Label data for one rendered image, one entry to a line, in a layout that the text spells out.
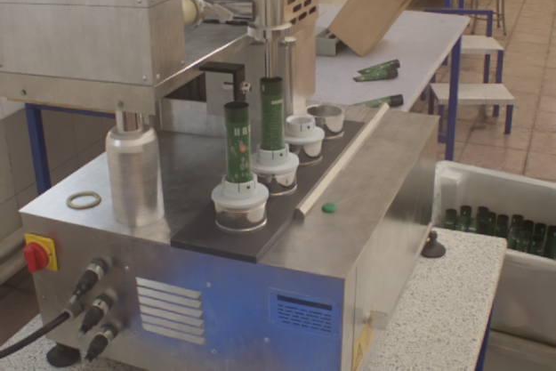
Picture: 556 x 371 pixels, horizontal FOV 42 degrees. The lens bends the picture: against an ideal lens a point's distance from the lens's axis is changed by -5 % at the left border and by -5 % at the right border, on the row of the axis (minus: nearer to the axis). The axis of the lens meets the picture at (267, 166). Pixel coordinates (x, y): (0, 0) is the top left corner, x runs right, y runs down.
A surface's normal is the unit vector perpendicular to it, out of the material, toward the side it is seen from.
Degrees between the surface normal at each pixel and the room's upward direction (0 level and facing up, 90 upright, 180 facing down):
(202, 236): 0
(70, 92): 90
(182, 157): 0
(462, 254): 0
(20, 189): 90
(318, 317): 90
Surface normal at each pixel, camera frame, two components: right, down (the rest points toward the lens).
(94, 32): -0.39, 0.38
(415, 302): -0.02, -0.91
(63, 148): 0.92, 0.14
